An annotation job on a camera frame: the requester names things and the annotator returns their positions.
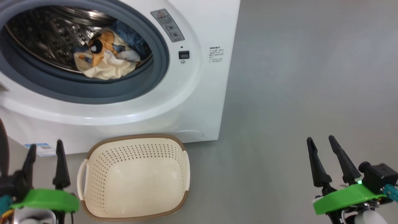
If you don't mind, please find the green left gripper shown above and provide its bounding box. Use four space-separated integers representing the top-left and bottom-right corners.
10 139 80 213

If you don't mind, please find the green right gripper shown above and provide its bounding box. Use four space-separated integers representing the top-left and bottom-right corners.
307 135 387 216

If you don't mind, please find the blue bear garment cream lining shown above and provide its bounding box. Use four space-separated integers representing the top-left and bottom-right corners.
74 30 141 80

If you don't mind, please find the blue bear print garment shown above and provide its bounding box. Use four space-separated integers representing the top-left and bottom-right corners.
113 20 153 61

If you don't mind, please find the grey rubber door gasket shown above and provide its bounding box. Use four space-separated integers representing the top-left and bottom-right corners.
0 0 170 105

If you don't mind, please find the steel washing machine drum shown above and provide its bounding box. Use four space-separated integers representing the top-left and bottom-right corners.
5 6 153 75

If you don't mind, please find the white front-load washing machine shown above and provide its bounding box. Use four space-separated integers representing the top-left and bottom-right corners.
0 0 241 155

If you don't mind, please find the blue energy label sticker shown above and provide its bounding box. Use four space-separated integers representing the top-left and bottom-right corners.
24 143 56 157

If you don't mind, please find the cream laundry basket brown rim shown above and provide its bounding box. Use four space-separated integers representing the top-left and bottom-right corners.
77 134 190 222

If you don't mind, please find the round white filter cover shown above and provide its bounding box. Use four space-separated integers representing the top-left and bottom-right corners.
174 130 204 139

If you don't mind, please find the printed text label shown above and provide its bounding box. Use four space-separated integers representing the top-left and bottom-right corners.
209 47 225 63

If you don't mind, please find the grey warning label sticker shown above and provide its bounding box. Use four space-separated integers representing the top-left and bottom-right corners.
150 9 185 43

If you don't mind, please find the teal plug camera cable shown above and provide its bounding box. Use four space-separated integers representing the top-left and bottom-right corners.
0 194 13 216

